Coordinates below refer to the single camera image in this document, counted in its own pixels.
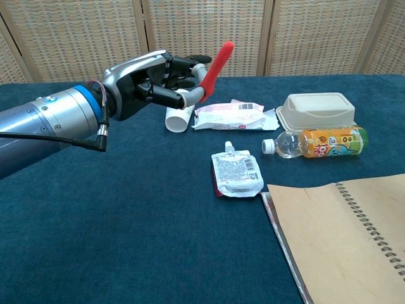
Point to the orange label plastic bottle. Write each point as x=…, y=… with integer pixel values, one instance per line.
x=329, y=142

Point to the white spout pouch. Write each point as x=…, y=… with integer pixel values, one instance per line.
x=237, y=171

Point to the woven bamboo folding screen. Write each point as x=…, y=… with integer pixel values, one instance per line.
x=202, y=31

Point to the beige lunch box container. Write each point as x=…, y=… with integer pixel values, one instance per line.
x=316, y=107

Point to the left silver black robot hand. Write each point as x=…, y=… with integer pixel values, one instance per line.
x=133, y=79

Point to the white wet wipes pack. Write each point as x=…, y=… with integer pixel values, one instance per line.
x=228, y=117

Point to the blue table cloth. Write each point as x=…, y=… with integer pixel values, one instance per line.
x=126, y=221

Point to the white paper cup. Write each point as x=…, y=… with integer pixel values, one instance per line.
x=177, y=122

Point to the brown spiral notebook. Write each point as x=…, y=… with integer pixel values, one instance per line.
x=332, y=237

